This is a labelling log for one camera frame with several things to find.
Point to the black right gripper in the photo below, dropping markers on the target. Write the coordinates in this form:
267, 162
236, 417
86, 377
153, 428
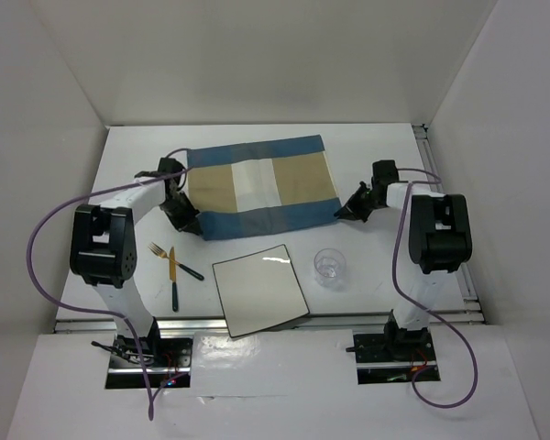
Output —
352, 208

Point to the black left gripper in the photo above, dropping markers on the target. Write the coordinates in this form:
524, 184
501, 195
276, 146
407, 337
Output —
187, 222

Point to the blue beige striped placemat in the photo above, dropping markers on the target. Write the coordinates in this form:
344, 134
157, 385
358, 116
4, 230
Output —
261, 188

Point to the clear plastic cup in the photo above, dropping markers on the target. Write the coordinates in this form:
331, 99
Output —
329, 267

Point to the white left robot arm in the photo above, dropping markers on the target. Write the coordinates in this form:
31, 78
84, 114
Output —
104, 247

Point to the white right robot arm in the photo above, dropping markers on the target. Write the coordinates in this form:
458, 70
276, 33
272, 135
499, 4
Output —
439, 242

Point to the white square plate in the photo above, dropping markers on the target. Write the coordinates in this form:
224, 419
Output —
259, 291

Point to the gold fork green handle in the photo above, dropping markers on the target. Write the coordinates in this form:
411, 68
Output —
162, 254

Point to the gold knife green handle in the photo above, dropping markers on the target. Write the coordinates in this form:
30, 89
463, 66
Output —
173, 278

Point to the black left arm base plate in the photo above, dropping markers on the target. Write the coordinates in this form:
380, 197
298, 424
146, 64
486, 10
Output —
171, 367

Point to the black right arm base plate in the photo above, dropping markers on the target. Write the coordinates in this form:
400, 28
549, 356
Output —
377, 364

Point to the aluminium front rail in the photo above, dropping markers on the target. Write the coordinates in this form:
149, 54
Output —
466, 317

